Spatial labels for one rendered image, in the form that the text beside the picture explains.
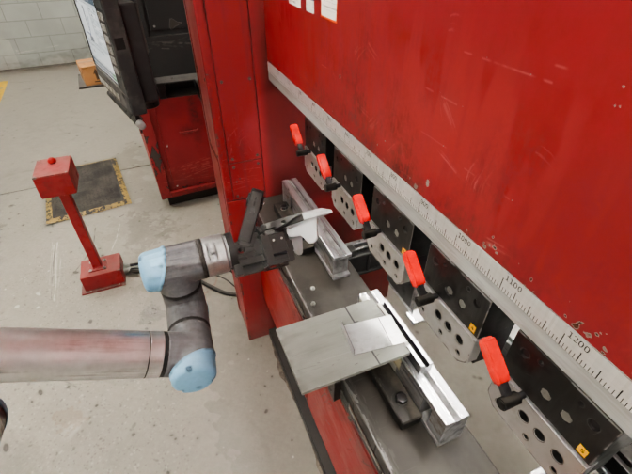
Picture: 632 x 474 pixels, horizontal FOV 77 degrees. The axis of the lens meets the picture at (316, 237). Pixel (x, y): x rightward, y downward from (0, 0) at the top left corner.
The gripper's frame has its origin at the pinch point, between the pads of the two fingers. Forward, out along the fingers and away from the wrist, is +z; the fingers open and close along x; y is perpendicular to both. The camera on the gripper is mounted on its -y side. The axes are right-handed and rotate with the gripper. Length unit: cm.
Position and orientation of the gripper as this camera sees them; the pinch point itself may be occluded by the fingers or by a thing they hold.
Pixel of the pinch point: (322, 218)
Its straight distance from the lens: 81.6
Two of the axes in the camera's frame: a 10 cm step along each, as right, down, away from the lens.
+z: 9.3, -2.3, 3.0
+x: 2.4, -2.3, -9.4
